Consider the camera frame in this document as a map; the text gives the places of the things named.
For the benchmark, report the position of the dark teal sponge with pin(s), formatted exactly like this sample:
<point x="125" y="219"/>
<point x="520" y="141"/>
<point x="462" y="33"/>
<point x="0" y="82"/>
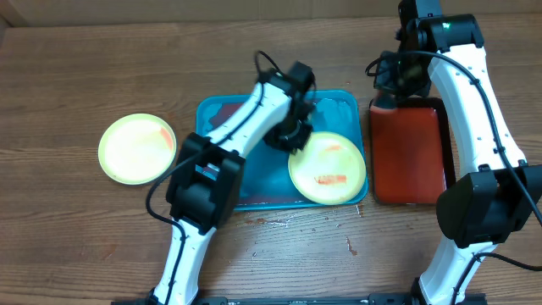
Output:
<point x="383" y="103"/>

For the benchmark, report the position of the black tray with red water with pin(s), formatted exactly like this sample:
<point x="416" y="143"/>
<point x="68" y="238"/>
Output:
<point x="412" y="158"/>

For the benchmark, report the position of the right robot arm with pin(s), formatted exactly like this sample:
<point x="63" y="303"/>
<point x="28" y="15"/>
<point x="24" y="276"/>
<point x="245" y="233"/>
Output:
<point x="498" y="190"/>

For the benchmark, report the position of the yellow-green plate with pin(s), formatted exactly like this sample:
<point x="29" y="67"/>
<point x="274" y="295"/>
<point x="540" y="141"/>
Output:
<point x="329" y="170"/>
<point x="137" y="149"/>

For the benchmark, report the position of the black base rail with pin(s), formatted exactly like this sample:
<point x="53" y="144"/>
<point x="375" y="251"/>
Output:
<point x="372" y="299"/>

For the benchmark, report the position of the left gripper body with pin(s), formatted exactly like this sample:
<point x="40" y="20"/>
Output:
<point x="290" y="132"/>

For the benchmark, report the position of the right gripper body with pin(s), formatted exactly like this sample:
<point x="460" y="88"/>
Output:
<point x="392" y="76"/>

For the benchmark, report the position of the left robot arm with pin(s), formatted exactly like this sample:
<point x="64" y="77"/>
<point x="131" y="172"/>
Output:
<point x="204" y="186"/>

